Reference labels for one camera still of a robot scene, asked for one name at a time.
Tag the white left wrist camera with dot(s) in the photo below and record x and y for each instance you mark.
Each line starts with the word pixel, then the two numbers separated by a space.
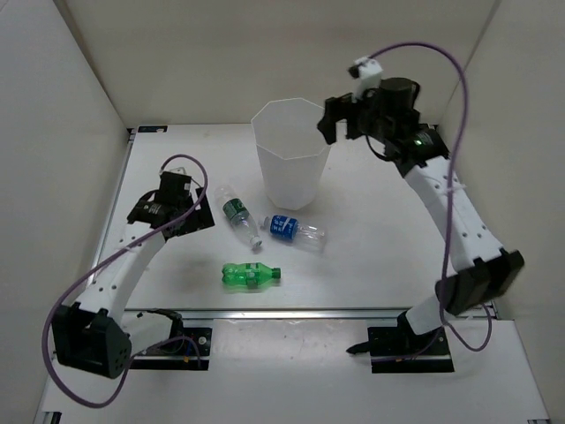
pixel 173 171

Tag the clear bottle blue label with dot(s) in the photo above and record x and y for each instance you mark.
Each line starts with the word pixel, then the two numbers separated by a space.
pixel 293 232

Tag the clear bottle green label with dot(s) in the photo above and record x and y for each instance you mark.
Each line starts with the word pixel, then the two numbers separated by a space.
pixel 241 221

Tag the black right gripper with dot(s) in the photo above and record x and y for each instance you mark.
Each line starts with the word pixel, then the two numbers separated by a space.
pixel 343 108

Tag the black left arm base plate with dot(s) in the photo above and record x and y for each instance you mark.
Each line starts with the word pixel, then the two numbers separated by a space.
pixel 179 355

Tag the green plastic soda bottle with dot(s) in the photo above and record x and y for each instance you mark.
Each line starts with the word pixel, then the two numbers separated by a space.
pixel 249 276

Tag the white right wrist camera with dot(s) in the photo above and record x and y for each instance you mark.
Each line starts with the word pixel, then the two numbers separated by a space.
pixel 367 71

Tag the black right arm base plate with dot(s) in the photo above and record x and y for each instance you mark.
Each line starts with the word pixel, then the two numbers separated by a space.
pixel 393 351

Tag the dark left table sticker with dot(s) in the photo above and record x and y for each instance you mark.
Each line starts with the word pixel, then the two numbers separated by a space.
pixel 152 129

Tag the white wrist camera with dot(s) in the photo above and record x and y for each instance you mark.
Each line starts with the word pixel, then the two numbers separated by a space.
pixel 173 171
pixel 367 71

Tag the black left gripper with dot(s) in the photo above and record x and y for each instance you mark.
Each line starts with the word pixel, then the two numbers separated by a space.
pixel 200 219

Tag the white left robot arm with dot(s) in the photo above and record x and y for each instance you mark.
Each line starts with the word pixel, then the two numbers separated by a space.
pixel 93 334

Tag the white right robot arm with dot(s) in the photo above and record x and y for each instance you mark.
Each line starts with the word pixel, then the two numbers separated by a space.
pixel 484 269

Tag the white octagonal plastic bin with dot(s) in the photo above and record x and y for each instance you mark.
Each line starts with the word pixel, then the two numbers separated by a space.
pixel 291 150

